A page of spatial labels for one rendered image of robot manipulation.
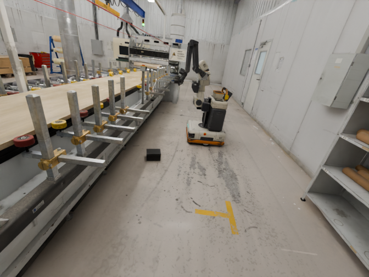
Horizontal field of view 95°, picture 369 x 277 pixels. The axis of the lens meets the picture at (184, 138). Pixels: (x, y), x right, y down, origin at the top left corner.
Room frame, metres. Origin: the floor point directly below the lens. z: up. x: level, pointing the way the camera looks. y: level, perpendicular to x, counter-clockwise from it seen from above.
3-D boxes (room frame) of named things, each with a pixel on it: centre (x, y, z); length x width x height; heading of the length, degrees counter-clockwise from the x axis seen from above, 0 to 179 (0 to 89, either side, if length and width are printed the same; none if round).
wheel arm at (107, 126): (1.25, 0.63, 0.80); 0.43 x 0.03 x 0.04; 90
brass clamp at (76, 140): (0.98, 0.68, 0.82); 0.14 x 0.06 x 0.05; 0
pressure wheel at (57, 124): (1.00, 0.83, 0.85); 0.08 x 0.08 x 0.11
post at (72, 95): (0.96, 0.68, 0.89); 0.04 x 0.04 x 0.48; 0
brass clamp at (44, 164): (0.73, 0.68, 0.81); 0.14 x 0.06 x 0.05; 0
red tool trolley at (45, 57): (8.53, 7.29, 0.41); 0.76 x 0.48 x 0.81; 7
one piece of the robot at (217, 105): (3.02, -0.46, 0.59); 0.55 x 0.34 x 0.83; 5
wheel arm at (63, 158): (0.75, 0.63, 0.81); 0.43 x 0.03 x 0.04; 90
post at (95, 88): (1.21, 0.68, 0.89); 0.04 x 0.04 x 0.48; 0
